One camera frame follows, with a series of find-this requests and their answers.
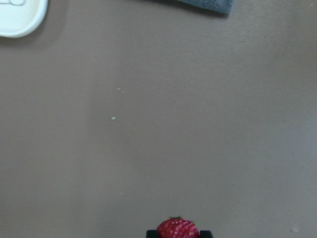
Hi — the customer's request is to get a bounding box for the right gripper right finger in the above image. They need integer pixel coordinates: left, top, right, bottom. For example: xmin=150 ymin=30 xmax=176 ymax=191
xmin=200 ymin=230 xmax=213 ymax=238

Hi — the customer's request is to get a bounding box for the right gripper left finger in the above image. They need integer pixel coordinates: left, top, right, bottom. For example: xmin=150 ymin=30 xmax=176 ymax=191
xmin=146 ymin=230 xmax=158 ymax=238

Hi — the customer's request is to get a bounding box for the red strawberry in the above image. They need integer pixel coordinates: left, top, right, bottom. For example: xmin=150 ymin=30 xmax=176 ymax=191
xmin=157 ymin=217 xmax=200 ymax=238

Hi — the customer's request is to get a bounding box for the grey folded cloth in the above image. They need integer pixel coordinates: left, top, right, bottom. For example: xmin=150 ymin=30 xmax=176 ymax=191
xmin=143 ymin=0 xmax=235 ymax=16

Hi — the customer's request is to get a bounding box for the cream rabbit tray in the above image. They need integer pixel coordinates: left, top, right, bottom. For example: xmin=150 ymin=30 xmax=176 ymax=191
xmin=0 ymin=0 xmax=49 ymax=38

